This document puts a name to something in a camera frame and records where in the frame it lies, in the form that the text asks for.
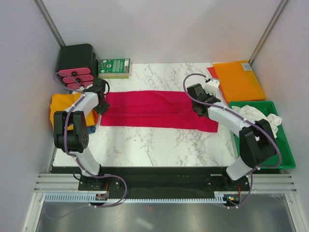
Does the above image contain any magenta t shirt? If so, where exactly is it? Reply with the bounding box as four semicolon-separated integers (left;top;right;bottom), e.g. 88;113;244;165
100;90;218;133

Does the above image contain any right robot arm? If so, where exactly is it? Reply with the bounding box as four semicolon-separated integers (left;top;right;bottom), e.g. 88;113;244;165
186;84;280;190

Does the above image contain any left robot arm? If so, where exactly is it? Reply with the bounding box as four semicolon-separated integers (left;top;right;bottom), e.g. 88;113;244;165
54;78;110;190

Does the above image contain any orange folded t shirt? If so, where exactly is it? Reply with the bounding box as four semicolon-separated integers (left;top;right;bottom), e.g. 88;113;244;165
93;112;99;124

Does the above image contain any blue folded t shirt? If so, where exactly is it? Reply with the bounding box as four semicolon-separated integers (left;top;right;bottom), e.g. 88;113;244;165
87;126;96;134

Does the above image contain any green white box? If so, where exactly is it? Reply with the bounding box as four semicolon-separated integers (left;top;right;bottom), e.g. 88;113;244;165
98;58;131;79

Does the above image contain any yellow folded t shirt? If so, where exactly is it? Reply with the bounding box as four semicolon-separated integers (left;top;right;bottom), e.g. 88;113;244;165
50;93;96;127

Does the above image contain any orange plastic folder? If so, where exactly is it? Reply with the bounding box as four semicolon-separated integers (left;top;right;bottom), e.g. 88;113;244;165
213;60;267;102

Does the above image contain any white crumpled t shirt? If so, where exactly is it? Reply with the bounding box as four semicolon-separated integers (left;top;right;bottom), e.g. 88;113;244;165
232;105;282;139

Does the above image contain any black pink drawer organizer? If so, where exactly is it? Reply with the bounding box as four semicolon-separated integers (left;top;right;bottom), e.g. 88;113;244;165
56;43;98;89

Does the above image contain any green plastic tray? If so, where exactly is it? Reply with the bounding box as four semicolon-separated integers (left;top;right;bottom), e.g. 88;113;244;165
229;101;296;169

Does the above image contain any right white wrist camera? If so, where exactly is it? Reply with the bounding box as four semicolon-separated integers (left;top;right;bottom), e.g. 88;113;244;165
203;78;220;96

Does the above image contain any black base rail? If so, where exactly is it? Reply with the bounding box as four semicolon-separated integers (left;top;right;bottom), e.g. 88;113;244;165
51;167;250;200

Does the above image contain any white cable duct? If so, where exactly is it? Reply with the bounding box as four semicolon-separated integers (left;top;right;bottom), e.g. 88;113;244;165
44;192;231;204

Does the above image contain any left aluminium corner post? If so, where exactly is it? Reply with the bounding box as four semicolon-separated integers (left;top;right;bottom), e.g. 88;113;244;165
33;0;65;47

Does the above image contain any aluminium corner post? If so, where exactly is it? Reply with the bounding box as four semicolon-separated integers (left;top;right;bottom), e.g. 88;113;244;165
248;0;290;66
33;0;65;47

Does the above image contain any right aluminium corner post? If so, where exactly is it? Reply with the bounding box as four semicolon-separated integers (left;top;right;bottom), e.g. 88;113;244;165
248;0;290;66

